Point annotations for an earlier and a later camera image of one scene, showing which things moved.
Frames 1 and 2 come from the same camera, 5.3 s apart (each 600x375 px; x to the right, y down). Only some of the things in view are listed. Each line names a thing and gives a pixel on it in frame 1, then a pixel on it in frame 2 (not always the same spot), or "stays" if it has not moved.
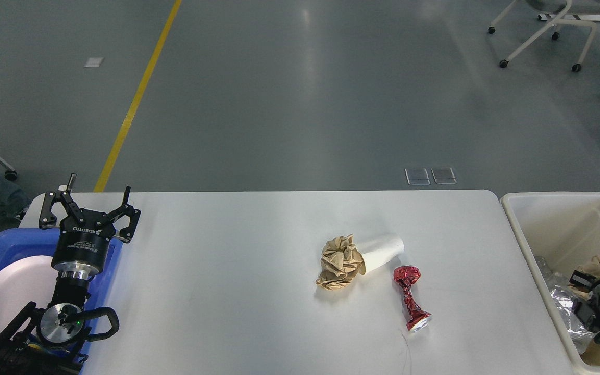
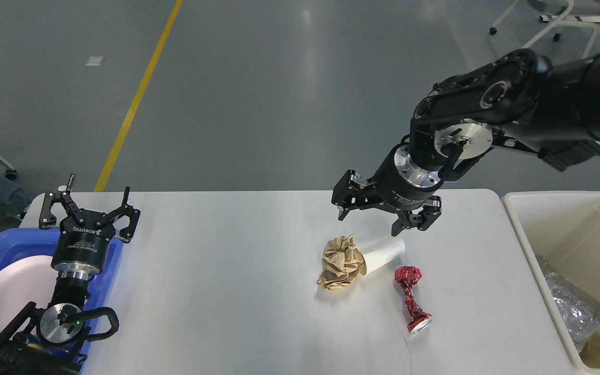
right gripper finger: [582, 279] to [431, 210]
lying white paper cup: [380, 258] stays
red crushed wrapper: [405, 275] stays
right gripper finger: [584, 311] to [350, 193]
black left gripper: [82, 247] stays
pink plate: [5, 294] stays
